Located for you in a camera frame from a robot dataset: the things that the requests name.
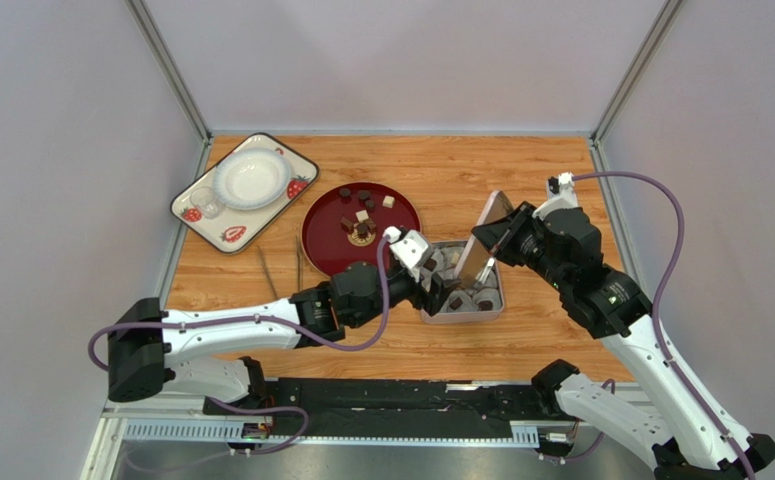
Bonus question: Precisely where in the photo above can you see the silver tin lid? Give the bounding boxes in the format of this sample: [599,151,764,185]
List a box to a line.
[454,190,514,290]

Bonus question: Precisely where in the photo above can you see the pink square tin box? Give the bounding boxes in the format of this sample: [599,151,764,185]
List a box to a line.
[419,240,505,325]

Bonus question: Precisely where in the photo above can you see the dark red round plate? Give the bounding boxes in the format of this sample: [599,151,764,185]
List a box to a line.
[301,182,422,276]

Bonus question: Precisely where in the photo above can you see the metal tongs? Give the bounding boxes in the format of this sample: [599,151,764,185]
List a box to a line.
[256,236,304,300]

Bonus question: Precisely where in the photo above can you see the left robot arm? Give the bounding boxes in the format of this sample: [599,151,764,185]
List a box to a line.
[103,260,459,403]

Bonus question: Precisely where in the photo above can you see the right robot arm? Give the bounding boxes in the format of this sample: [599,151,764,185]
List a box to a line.
[472,202,775,479]

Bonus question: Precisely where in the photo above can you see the strawberry pattern rectangular tray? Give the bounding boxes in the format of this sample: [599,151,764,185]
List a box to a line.
[170,133,320,254]

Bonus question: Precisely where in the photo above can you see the white round bowl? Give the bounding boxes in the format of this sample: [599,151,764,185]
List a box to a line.
[212,148,292,211]

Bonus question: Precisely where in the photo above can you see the small clear glass cup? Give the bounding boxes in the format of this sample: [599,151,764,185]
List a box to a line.
[189,187,224,219]

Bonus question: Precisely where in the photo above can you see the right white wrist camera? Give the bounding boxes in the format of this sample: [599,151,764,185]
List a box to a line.
[533,172,579,220]

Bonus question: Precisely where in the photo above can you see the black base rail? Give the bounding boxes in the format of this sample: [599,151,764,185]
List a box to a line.
[235,378,571,439]

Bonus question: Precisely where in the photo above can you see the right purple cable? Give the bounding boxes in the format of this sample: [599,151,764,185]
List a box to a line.
[569,170,758,480]

